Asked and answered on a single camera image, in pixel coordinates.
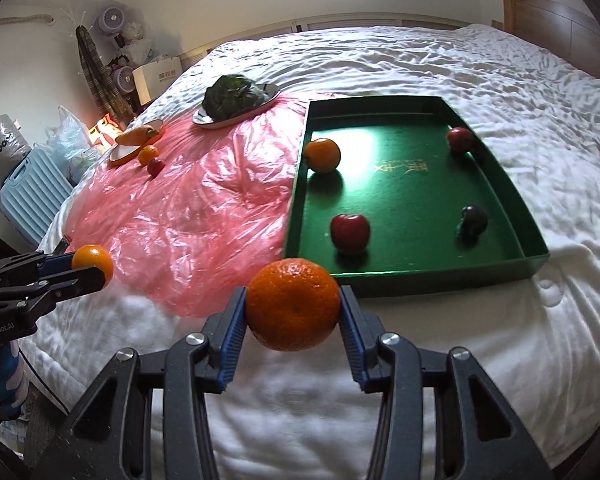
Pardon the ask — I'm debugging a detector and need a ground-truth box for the green leafy vegetable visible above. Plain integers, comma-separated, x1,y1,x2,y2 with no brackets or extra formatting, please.
201,74,266,122

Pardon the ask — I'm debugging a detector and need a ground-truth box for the dark plum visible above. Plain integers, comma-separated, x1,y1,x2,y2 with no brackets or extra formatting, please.
460,205,489,238

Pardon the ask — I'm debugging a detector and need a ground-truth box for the orange rimmed white plate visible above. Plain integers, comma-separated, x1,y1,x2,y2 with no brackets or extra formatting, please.
107,120,166,168

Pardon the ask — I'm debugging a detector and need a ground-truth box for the white low wall panel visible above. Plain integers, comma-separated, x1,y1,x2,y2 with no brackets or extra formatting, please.
180,12,471,61

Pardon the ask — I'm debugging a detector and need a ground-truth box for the red white packaging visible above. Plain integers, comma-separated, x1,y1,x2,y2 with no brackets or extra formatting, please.
87,115,123,148

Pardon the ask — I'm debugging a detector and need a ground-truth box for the white cardboard box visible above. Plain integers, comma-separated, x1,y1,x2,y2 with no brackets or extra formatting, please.
131,55,183,103

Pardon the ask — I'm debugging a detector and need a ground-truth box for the pink plastic sheet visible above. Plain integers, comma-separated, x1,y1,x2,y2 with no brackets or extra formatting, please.
62,92,351,318

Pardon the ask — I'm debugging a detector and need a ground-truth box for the light blue suitcase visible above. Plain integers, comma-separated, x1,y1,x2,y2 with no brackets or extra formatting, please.
0,147,76,248

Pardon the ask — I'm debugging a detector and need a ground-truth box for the dark rimmed white plate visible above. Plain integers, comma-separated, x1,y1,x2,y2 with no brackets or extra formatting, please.
191,82,282,131

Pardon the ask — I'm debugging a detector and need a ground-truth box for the black case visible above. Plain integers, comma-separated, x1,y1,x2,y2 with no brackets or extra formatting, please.
0,239,33,261

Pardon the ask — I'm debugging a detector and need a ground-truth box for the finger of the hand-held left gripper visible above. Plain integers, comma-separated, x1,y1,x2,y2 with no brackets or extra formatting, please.
0,252,76,281
0,267,106,311

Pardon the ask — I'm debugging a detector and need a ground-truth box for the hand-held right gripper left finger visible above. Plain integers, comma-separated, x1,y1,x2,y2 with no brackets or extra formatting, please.
45,285,248,480

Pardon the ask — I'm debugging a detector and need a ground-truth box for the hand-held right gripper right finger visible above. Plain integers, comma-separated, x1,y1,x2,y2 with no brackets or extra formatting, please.
337,285,556,480

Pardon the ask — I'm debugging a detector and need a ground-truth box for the grey printed bag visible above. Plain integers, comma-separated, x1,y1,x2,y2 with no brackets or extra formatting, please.
0,115,31,171

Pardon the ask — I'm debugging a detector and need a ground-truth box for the plaid scarf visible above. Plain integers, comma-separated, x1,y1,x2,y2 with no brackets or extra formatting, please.
75,25,133,126

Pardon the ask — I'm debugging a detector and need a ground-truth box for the red apple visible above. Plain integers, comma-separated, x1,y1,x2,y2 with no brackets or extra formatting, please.
330,213,371,252

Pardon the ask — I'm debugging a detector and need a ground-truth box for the wooden headboard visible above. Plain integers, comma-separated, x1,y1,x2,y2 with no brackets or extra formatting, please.
491,0,600,86

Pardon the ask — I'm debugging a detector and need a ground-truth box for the green tray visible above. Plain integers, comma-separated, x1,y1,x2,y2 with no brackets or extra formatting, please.
282,95,551,301

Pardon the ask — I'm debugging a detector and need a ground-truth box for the beige wall rope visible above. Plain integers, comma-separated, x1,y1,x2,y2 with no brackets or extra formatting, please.
0,12,56,28

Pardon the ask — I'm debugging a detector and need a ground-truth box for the small purple fan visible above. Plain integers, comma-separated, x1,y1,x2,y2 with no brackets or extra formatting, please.
94,6,131,36
111,65,136,96

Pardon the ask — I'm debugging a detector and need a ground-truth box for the white plastic bag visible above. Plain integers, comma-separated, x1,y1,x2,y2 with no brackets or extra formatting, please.
122,15,161,68

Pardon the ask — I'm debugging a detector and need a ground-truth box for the clear plastic bag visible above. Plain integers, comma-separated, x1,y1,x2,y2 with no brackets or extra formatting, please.
45,105,103,186

